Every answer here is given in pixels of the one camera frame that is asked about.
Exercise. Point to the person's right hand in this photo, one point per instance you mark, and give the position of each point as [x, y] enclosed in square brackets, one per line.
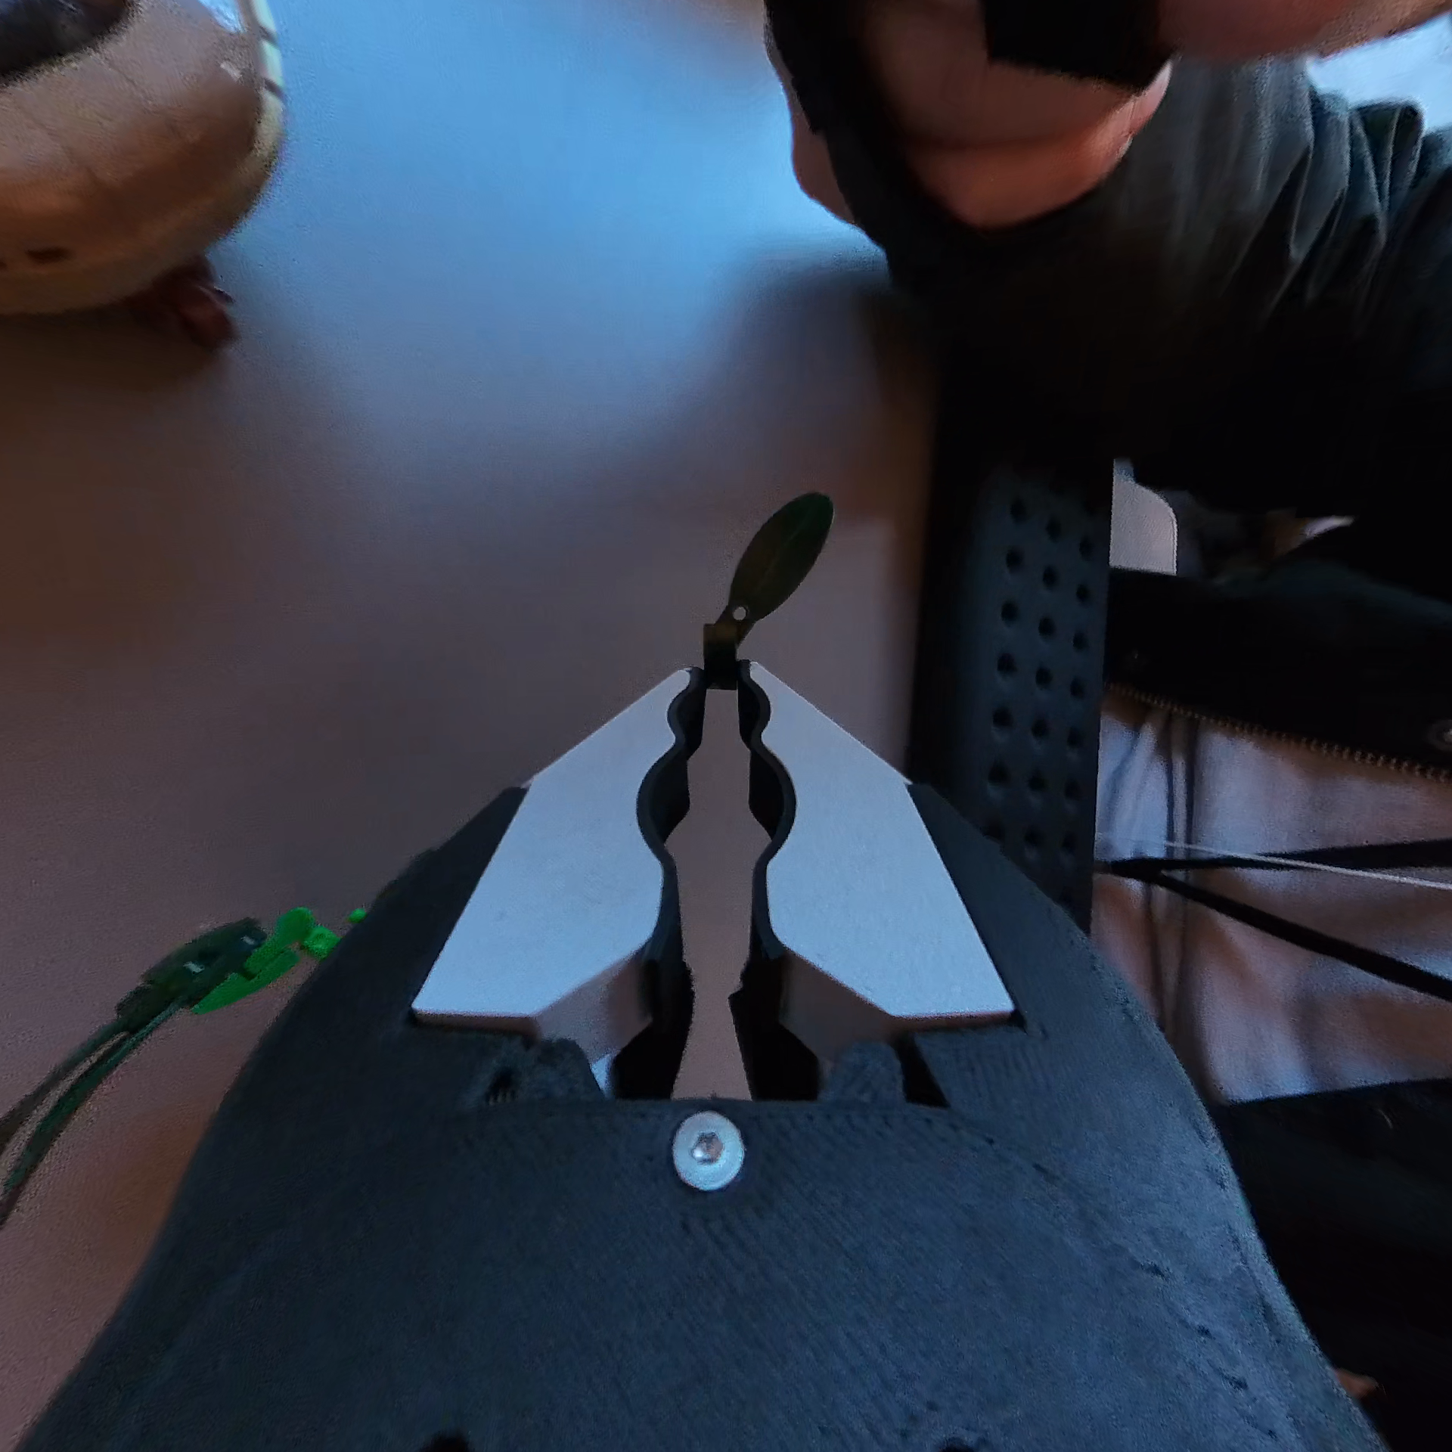
[964, 123]

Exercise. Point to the black perforated chair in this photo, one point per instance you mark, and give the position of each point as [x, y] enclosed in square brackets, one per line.
[1020, 705]

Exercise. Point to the grey desk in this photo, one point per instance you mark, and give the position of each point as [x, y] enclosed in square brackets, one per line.
[453, 453]

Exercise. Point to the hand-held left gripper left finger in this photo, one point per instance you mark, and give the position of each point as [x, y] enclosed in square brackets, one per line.
[565, 885]

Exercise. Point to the person's right forearm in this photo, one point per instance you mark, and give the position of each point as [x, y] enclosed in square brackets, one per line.
[1248, 285]

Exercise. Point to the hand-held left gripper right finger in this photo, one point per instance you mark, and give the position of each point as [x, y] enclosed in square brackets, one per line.
[862, 885]

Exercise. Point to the single dark green toy leaf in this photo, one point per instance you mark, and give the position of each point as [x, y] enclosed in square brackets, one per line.
[784, 557]

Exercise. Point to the beige round toy pot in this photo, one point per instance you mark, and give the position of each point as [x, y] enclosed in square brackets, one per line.
[115, 146]

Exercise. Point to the person's white shirt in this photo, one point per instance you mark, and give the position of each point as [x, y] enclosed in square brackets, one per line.
[1248, 963]

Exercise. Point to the person's black jacket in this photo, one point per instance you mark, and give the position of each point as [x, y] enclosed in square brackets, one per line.
[1270, 658]

